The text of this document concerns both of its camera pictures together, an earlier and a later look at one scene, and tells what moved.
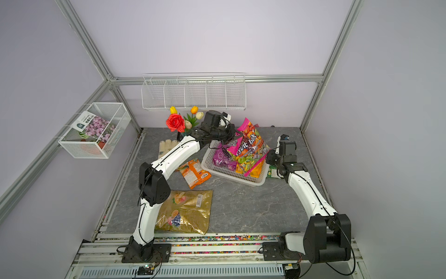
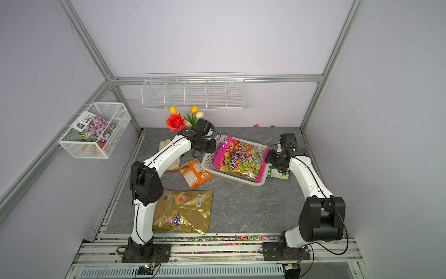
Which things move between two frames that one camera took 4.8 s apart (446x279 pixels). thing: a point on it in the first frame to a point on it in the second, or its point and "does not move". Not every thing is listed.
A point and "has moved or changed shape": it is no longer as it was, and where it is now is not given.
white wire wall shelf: x=205 y=90 does not move
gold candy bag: x=186 y=210 does not move
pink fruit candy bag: x=248 y=151 has moved or changed shape
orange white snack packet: x=193 y=173 does not move
